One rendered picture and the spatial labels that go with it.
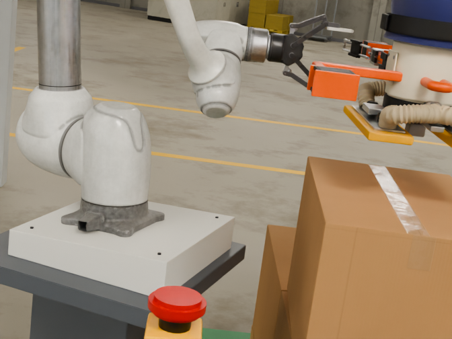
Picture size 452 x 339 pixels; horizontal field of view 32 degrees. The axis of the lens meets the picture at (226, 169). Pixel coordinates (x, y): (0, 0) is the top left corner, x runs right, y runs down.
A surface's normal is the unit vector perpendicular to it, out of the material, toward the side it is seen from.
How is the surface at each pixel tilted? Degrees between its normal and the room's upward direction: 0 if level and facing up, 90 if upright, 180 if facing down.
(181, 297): 0
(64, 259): 90
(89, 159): 89
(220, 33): 47
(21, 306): 0
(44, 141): 82
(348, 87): 90
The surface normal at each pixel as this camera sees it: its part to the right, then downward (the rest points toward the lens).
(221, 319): 0.13, -0.96
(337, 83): 0.01, 0.25
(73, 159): -0.69, 0.13
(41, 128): -0.52, 0.08
